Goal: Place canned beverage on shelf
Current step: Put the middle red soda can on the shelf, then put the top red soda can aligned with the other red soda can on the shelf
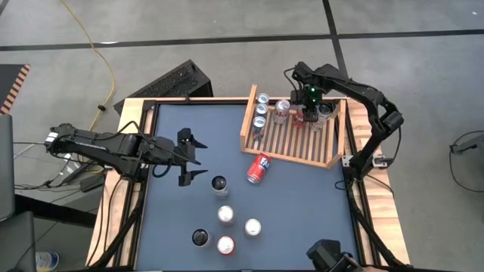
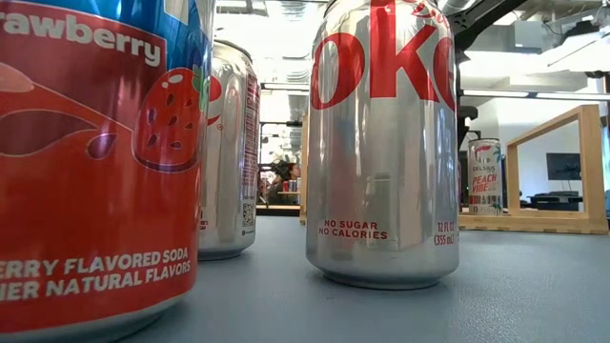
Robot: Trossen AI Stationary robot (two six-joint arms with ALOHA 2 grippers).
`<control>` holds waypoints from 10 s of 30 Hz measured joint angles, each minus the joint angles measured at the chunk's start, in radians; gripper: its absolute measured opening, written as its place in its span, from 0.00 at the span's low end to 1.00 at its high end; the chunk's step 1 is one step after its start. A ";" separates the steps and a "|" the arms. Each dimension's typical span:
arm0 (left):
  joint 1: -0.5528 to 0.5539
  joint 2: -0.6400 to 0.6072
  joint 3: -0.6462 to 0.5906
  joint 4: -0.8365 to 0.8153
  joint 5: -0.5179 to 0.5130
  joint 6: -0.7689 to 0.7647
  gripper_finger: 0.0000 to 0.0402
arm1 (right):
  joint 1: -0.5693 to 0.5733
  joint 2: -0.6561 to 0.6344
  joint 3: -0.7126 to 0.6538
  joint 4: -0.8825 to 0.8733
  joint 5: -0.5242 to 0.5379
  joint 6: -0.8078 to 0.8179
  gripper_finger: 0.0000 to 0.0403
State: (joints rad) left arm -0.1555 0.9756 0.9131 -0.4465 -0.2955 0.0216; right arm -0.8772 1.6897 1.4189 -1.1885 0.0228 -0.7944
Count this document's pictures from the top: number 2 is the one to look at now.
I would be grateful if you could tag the silver Diet Coke can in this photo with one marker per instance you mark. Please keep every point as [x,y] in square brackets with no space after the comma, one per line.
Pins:
[229,167]
[381,167]

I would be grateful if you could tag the white Celsius peach can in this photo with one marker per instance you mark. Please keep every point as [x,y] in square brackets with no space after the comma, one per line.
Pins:
[485,181]

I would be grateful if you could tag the wooden slatted shelf rack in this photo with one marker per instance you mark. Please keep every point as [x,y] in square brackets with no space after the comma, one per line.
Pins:
[591,167]

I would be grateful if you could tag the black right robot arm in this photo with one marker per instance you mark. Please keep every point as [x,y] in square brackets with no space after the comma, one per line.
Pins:
[481,16]

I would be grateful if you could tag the person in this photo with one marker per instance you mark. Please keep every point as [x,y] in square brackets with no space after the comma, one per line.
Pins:
[278,190]

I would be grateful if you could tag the long ceiling light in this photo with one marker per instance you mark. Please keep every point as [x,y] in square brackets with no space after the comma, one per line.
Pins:
[281,86]

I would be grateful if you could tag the blue table mat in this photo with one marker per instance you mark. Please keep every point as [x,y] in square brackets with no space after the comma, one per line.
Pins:
[429,309]

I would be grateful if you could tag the red Fanta strawberry can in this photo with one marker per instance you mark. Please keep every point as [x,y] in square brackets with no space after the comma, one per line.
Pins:
[95,190]

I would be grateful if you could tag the dark background desk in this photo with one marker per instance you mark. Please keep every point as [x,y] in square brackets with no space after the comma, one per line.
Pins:
[555,202]

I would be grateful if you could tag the black wall monitor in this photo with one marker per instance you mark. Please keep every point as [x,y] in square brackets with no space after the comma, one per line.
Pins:
[563,167]

